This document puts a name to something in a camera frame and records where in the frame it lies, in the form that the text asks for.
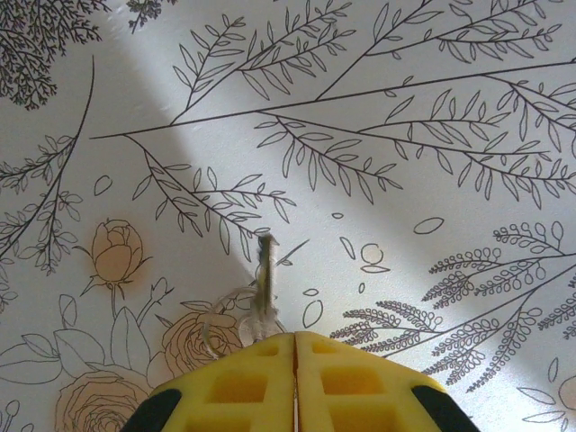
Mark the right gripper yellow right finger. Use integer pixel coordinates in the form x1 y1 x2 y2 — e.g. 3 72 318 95
293 331 482 432

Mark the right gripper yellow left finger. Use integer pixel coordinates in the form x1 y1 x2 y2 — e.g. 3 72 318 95
119 331 295 432

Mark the small silver key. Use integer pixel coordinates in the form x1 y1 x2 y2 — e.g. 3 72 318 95
239 233 287 348

